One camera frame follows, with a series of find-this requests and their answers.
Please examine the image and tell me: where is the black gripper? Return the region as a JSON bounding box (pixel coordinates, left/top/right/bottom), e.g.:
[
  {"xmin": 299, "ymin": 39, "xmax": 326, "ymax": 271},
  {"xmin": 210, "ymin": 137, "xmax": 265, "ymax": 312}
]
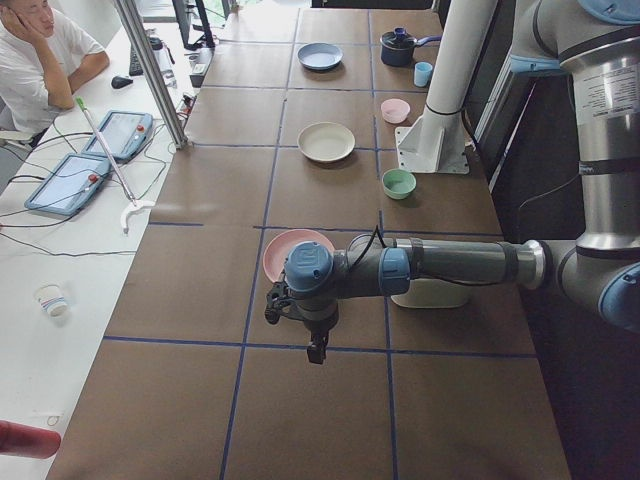
[{"xmin": 298, "ymin": 304, "xmax": 339, "ymax": 364}]

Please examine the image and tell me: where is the blue plate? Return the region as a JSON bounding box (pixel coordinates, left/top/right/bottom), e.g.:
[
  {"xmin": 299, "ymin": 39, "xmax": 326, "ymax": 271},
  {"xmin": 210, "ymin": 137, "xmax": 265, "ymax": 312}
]
[{"xmin": 297, "ymin": 42, "xmax": 343, "ymax": 71}]

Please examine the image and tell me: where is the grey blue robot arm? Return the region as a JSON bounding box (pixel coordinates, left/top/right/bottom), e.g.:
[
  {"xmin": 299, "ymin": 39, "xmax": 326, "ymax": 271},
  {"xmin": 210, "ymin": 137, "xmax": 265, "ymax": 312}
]
[{"xmin": 265, "ymin": 1, "xmax": 639, "ymax": 364}]

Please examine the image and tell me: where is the pink plate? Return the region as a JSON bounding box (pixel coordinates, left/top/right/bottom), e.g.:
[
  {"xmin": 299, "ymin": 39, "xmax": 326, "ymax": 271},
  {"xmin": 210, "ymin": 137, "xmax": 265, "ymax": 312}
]
[{"xmin": 262, "ymin": 229, "xmax": 335, "ymax": 283}]

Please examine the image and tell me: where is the white box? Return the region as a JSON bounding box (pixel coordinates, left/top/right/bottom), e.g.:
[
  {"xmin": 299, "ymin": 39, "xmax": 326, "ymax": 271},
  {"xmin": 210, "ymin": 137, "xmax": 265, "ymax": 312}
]
[{"xmin": 391, "ymin": 279, "xmax": 471, "ymax": 309}]

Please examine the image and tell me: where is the green bowl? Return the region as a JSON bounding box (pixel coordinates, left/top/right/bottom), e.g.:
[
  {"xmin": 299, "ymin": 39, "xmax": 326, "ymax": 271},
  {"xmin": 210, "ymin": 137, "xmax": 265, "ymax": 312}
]
[{"xmin": 382, "ymin": 168, "xmax": 417, "ymax": 200}]

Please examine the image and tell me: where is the cream plate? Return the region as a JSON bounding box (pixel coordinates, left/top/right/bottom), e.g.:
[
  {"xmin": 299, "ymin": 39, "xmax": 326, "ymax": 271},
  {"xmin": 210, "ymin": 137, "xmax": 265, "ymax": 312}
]
[{"xmin": 297, "ymin": 122, "xmax": 355, "ymax": 163}]

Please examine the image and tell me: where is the white reacher stick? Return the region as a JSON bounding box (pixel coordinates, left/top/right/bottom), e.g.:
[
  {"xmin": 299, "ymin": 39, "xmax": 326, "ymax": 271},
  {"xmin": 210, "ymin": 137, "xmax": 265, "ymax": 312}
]
[{"xmin": 75, "ymin": 97, "xmax": 155, "ymax": 235}]

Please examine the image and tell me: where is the pink bowl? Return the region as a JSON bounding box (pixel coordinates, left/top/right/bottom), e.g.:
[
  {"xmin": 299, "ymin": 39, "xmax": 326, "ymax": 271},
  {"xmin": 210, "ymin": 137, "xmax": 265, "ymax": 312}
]
[{"xmin": 380, "ymin": 98, "xmax": 411, "ymax": 124}]

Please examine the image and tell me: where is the paper cup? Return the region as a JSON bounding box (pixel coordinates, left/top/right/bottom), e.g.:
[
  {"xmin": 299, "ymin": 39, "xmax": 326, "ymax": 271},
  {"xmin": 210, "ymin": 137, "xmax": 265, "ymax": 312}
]
[{"xmin": 34, "ymin": 284, "xmax": 69, "ymax": 318}]

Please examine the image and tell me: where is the far blue teach pendant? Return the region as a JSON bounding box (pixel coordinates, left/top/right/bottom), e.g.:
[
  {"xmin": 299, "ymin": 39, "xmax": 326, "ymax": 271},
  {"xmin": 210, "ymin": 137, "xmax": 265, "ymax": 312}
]
[{"xmin": 98, "ymin": 110, "xmax": 154, "ymax": 164}]

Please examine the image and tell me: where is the blue teach pendant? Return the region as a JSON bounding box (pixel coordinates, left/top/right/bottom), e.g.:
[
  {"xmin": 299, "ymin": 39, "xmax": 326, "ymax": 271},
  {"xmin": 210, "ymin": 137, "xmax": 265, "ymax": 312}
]
[
  {"xmin": 24, "ymin": 154, "xmax": 111, "ymax": 217},
  {"xmin": 98, "ymin": 110, "xmax": 154, "ymax": 164}
]

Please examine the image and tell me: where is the blue cup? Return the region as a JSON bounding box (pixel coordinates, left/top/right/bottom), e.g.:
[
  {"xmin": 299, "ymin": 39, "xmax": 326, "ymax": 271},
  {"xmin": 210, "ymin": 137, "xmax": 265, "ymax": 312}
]
[{"xmin": 413, "ymin": 62, "xmax": 433, "ymax": 87}]

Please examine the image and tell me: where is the near blue teach pendant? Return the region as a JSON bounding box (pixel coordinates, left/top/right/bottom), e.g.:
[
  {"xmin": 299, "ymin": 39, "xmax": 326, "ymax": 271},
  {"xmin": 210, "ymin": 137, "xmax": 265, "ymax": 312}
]
[{"xmin": 24, "ymin": 154, "xmax": 111, "ymax": 217}]

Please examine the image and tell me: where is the dark blue pot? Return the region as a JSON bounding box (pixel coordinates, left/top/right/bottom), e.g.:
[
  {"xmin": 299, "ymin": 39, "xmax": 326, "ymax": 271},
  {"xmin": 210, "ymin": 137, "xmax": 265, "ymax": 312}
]
[{"xmin": 380, "ymin": 27, "xmax": 442, "ymax": 67}]

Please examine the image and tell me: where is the red cylinder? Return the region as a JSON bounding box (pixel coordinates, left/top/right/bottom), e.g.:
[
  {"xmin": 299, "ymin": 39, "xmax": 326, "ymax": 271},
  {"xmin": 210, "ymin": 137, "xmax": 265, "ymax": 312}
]
[{"xmin": 0, "ymin": 420, "xmax": 61, "ymax": 459}]

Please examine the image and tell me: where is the black computer mouse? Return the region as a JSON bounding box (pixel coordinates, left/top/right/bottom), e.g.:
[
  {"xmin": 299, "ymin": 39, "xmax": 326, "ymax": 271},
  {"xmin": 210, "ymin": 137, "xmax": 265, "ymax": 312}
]
[{"xmin": 111, "ymin": 75, "xmax": 133, "ymax": 90}]

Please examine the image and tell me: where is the black keyboard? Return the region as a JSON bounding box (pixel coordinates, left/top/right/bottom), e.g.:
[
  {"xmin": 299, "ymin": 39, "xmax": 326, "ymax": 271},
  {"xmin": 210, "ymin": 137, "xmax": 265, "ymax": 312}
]
[{"xmin": 128, "ymin": 46, "xmax": 144, "ymax": 77}]

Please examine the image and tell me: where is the water bottle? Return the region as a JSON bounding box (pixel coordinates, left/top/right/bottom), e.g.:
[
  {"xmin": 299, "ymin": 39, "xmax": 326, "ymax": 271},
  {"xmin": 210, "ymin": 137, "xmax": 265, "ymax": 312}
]
[{"xmin": 148, "ymin": 36, "xmax": 174, "ymax": 75}]

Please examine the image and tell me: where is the black monitor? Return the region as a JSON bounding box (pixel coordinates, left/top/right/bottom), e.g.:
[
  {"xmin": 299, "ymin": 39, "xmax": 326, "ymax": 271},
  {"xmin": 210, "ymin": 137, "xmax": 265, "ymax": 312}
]
[{"xmin": 172, "ymin": 0, "xmax": 215, "ymax": 51}]

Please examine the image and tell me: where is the seated person in white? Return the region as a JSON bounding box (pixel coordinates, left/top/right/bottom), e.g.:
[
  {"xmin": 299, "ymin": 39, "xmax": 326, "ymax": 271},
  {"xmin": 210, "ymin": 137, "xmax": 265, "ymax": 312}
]
[{"xmin": 1, "ymin": 1, "xmax": 110, "ymax": 135}]

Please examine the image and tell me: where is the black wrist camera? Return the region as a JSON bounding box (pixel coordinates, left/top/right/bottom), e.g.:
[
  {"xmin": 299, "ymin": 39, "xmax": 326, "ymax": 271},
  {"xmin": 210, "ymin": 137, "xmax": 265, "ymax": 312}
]
[{"xmin": 264, "ymin": 280, "xmax": 297, "ymax": 325}]

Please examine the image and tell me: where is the white post base bracket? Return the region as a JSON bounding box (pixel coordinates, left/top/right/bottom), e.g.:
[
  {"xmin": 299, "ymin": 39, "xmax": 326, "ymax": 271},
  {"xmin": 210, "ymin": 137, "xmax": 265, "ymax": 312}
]
[{"xmin": 395, "ymin": 110, "xmax": 470, "ymax": 175}]

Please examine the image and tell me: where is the aluminium frame post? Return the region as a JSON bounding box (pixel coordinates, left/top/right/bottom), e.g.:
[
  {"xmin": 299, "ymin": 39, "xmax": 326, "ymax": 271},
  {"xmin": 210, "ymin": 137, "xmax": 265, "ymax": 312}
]
[{"xmin": 115, "ymin": 0, "xmax": 188, "ymax": 150}]

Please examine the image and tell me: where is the white camera post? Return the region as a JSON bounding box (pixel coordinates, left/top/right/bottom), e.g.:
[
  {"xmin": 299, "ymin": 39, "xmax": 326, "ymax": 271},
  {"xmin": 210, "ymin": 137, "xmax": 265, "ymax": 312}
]
[{"xmin": 423, "ymin": 0, "xmax": 498, "ymax": 118}]

